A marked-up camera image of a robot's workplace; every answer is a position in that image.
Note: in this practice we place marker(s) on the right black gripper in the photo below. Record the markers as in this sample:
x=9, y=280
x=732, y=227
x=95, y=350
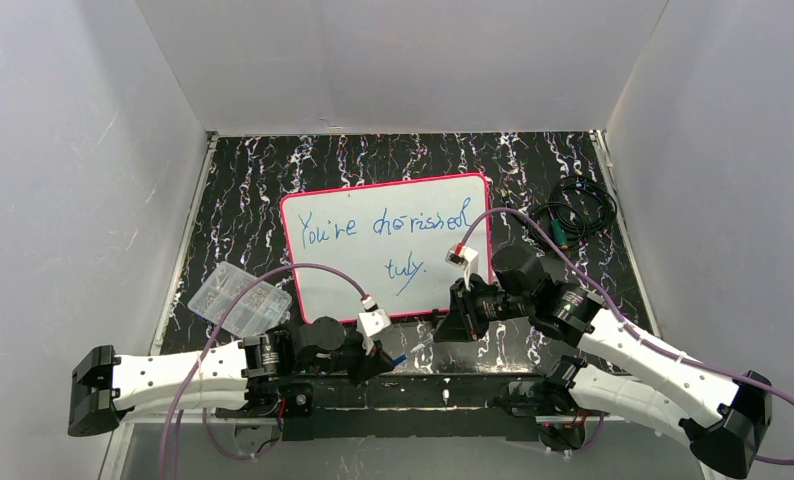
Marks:
x=464, y=312

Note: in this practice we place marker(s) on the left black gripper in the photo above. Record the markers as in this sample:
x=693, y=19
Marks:
x=368, y=361

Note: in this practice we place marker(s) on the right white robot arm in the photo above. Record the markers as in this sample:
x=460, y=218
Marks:
x=721, y=418

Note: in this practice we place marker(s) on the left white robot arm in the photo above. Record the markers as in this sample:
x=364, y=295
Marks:
x=254, y=376

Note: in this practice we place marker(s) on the pink framed whiteboard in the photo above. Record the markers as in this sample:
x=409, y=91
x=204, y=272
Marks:
x=387, y=240

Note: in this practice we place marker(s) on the clear plastic screw box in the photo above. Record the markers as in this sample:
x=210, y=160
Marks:
x=263, y=307

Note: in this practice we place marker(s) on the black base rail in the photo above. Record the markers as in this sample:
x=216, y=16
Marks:
x=508, y=406

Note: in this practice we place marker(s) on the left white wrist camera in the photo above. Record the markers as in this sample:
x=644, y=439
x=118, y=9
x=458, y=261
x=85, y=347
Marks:
x=370, y=324

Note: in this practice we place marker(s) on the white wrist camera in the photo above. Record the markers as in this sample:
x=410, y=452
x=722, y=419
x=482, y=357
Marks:
x=466, y=259
x=370, y=324

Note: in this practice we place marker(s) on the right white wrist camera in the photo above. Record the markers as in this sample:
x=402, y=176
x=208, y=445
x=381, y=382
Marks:
x=466, y=259

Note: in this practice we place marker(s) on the green handled screwdriver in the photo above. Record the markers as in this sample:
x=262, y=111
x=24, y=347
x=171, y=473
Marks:
x=559, y=235

